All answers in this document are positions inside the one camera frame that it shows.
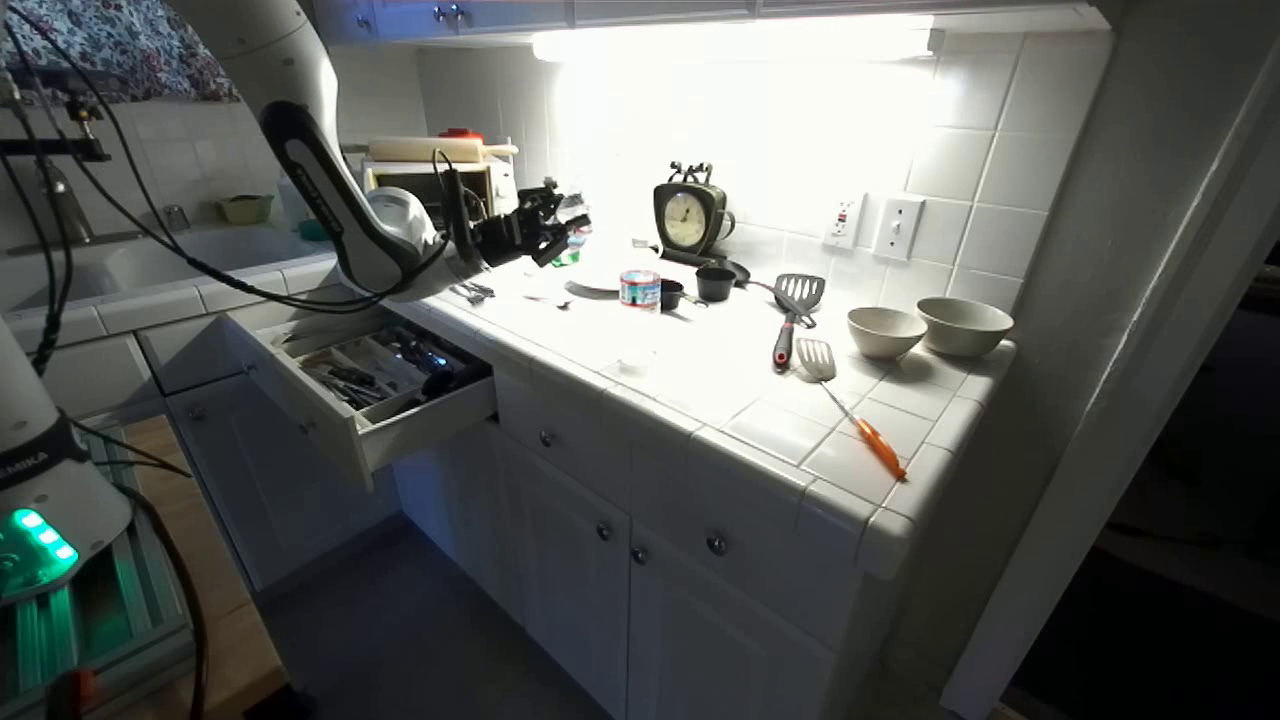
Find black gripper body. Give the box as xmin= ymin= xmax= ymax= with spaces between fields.
xmin=463 ymin=196 xmax=545 ymax=272

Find microwave oven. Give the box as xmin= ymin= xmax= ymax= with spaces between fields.
xmin=338 ymin=127 xmax=527 ymax=230

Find black table clock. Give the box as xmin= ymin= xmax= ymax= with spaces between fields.
xmin=647 ymin=155 xmax=738 ymax=266

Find black kitchen utensil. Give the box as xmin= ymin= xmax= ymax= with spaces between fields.
xmin=396 ymin=333 xmax=489 ymax=399

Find black measuring cup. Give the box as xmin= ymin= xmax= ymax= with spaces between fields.
xmin=690 ymin=261 xmax=744 ymax=309

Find white cutlery organizer tray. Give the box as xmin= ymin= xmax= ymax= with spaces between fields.
xmin=284 ymin=320 xmax=473 ymax=428

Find white open drawer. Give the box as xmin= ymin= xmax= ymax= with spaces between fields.
xmin=250 ymin=309 xmax=500 ymax=491

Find upper kitchen cabinets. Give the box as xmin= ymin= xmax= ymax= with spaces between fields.
xmin=307 ymin=0 xmax=1111 ymax=37

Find under cabinet light strip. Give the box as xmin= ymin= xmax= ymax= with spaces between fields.
xmin=527 ymin=12 xmax=935 ymax=62

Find small yellowish bowl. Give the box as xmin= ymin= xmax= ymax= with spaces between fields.
xmin=214 ymin=190 xmax=281 ymax=229

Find white lower cabinet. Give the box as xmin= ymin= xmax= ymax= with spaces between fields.
xmin=384 ymin=336 xmax=884 ymax=720

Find white sink cabinet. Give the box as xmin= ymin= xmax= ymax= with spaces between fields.
xmin=0 ymin=215 xmax=402 ymax=594

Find floral curtain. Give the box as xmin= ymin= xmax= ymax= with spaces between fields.
xmin=0 ymin=0 xmax=236 ymax=109

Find dark kitchen faucet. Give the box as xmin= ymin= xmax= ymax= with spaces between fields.
xmin=0 ymin=133 xmax=113 ymax=254

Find wooden robot platform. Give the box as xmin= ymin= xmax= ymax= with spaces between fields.
xmin=0 ymin=412 xmax=291 ymax=720

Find white wall plate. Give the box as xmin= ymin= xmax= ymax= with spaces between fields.
xmin=871 ymin=190 xmax=929 ymax=264
xmin=816 ymin=190 xmax=871 ymax=254

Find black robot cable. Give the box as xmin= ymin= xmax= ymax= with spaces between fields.
xmin=0 ymin=0 xmax=457 ymax=317

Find orange handled white spatula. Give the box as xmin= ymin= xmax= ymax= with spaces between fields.
xmin=793 ymin=333 xmax=912 ymax=488

